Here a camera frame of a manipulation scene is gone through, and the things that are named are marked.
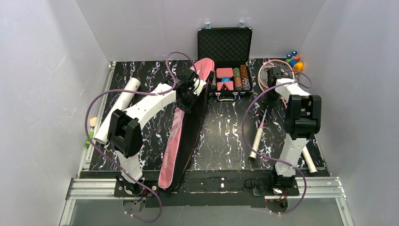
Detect pink racket bag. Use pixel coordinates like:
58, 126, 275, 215
158, 58, 215, 193

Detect white shuttlecock tube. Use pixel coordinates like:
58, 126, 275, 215
93, 77, 142, 145

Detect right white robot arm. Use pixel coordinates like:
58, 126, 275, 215
265, 66, 321, 189

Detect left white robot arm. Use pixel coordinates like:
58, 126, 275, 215
107, 69, 214, 189

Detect colourful toy blocks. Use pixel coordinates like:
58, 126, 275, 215
285, 51, 304, 71

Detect black poker chip case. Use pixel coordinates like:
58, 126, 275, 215
197, 27, 253, 101

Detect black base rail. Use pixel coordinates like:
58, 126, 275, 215
66, 170, 346, 208

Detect green clip on rail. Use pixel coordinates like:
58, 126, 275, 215
85, 131, 94, 147

